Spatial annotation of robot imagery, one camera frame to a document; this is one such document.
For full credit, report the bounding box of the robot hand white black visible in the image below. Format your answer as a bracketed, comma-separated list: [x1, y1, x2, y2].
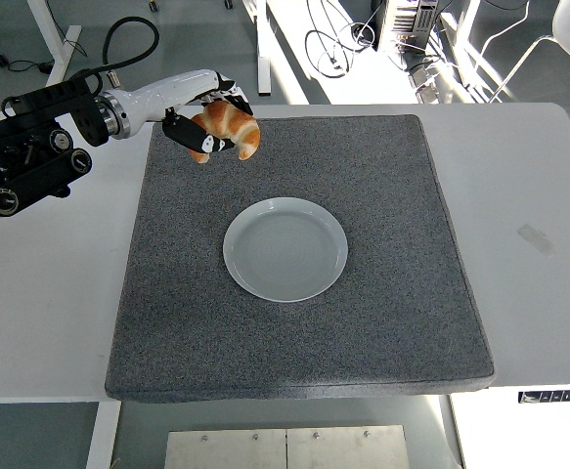
[126, 69, 255, 155]

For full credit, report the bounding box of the croissant bread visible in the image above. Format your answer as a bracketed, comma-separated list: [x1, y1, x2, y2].
[188, 100, 262, 165]

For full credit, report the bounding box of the light grey round plate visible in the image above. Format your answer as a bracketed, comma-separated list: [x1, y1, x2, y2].
[222, 196, 349, 303]

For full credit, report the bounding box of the grey metal plate with screws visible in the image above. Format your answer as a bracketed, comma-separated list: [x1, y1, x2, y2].
[165, 429, 288, 469]
[285, 424, 410, 469]

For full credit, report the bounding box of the white desk foot bar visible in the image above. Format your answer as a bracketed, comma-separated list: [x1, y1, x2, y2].
[242, 0, 272, 97]

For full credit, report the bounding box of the white desk leg with foot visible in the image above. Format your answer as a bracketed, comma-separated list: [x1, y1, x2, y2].
[25, 0, 83, 89]

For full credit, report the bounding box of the computer tower case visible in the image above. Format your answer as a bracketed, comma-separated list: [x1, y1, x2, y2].
[376, 0, 438, 50]

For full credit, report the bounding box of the grey fabric mat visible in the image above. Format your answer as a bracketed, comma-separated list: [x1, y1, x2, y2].
[103, 113, 496, 405]

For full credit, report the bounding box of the white table leg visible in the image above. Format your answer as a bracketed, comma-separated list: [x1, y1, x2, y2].
[439, 394, 466, 469]
[86, 401, 122, 469]

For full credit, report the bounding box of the clear tape strip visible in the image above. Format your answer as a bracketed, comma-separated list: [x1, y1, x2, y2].
[516, 223, 555, 259]

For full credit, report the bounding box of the table control panel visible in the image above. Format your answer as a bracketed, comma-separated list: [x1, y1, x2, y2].
[517, 388, 570, 405]

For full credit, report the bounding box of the black cable with adapter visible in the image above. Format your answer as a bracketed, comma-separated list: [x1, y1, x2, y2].
[8, 58, 55, 75]

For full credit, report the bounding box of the coiled black cable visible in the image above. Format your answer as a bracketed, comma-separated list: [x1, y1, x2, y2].
[305, 27, 355, 79]

